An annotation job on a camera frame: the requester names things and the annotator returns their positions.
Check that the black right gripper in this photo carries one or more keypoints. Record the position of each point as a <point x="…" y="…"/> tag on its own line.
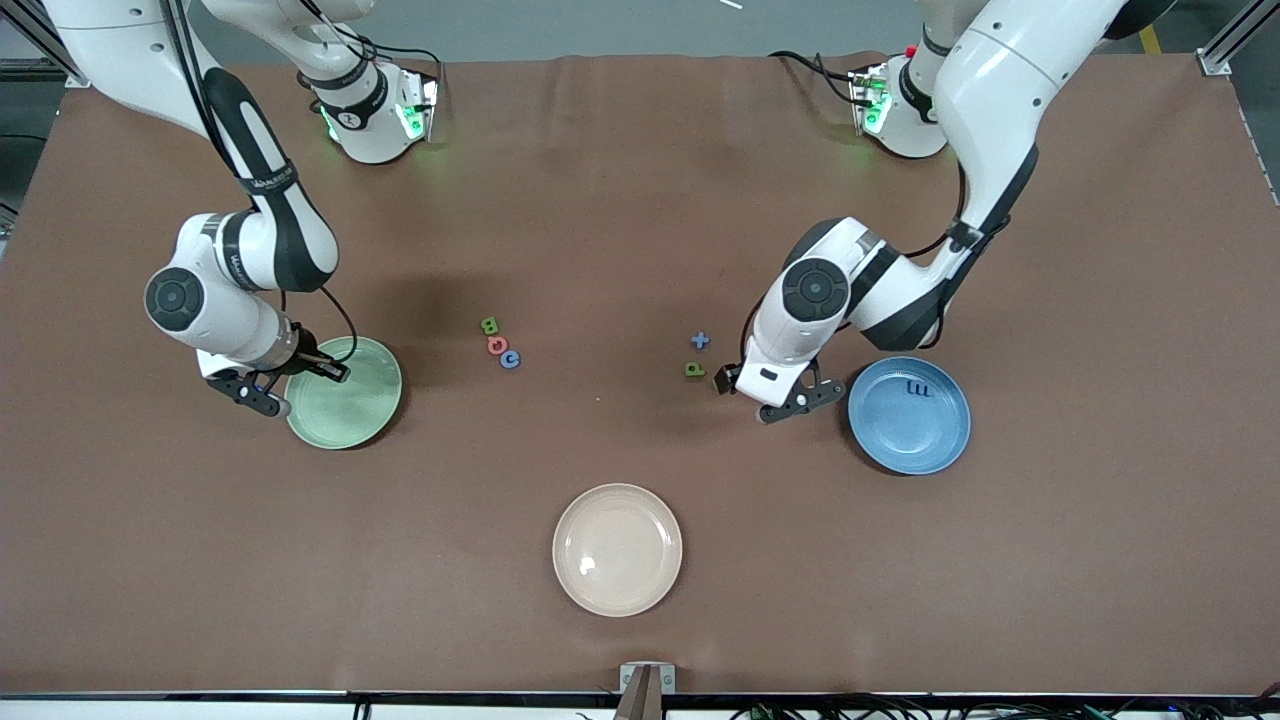
<point x="309" y="356"/>

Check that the blue foam letter G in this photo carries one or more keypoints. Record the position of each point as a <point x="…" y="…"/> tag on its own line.
<point x="505" y="359"/>

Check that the brown table cloth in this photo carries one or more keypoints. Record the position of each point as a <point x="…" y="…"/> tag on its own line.
<point x="640" y="200"/>

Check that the grey metal mount bracket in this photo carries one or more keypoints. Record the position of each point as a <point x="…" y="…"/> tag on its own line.
<point x="668" y="680"/>

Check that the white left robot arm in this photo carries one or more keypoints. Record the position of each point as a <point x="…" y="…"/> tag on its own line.
<point x="1000" y="90"/>

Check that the aluminium frame profile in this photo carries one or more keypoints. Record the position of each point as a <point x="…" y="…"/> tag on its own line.
<point x="1215" y="60"/>
<point x="80" y="72"/>

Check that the beige plate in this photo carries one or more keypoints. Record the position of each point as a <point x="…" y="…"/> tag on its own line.
<point x="617" y="550"/>

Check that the green plate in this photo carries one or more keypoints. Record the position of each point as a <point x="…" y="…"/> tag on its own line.
<point x="350" y="410"/>

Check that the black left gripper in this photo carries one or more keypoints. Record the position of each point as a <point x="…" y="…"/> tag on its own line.
<point x="726" y="379"/>

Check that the black table edge strip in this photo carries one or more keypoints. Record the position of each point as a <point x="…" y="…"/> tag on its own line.
<point x="200" y="695"/>

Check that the blue plate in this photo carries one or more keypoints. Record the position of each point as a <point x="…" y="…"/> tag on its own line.
<point x="910" y="440"/>

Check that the blue foam letter m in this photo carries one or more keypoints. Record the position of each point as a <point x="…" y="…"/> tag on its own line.
<point x="918" y="394"/>

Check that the tan mount post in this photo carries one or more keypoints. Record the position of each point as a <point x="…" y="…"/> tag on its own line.
<point x="640" y="705"/>

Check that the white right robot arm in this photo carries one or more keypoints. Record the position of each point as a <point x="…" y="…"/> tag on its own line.
<point x="270" y="250"/>

